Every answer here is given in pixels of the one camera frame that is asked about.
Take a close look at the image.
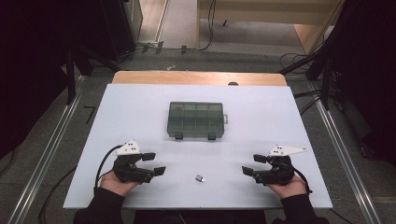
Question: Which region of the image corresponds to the person's left hand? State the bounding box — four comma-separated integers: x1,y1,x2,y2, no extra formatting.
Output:
100,171,139,198

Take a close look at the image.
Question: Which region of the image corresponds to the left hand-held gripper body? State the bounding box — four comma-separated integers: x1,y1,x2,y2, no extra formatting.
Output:
111,139,156,185

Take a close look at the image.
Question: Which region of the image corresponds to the hand-held gripper cable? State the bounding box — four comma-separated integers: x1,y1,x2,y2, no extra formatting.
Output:
92,144,124,195
289,166,313,195

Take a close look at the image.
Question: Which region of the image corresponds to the black metal stand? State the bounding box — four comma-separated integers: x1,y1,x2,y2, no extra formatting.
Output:
277,46,335,110
64,46,120,105

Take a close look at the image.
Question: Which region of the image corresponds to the right hand-held gripper cable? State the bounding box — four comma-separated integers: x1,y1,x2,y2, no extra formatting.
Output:
289,166,313,195

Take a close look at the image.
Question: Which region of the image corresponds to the transparent grey compartment box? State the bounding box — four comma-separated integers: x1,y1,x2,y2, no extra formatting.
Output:
166,101,229,142

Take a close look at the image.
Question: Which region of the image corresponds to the person's right hand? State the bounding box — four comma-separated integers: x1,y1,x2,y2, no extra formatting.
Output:
268,174,308,200

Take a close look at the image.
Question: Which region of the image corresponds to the black floor cable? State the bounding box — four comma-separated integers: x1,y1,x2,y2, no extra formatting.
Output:
37,166,78,224

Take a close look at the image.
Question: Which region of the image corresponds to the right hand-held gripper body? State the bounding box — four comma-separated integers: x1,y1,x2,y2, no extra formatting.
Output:
251,144,307,187

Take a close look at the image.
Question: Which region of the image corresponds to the black cabinet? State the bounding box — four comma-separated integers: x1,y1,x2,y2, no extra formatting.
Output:
101,0,138,63

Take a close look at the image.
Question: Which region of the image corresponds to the black hanging cable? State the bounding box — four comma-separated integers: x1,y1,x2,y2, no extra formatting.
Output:
169,0,218,52

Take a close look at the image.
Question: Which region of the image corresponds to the wooden table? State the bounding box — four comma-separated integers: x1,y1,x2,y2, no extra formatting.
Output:
111,70,288,87

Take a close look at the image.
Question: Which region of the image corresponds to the left hand-held gripper cable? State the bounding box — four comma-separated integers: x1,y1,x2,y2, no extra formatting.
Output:
92,144,124,195

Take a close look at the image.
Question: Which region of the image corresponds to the aluminium floor rail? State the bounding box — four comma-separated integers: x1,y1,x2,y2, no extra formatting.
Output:
309,81,382,224
7,74,87,224

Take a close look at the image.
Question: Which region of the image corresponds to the person's lap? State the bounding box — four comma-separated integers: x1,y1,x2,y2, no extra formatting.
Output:
134,208,269,224

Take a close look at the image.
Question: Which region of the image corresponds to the light wooden furniture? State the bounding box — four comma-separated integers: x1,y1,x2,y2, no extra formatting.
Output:
197,0,344,54

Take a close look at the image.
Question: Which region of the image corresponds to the white work board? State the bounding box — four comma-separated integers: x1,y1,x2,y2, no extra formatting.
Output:
63,83,333,210

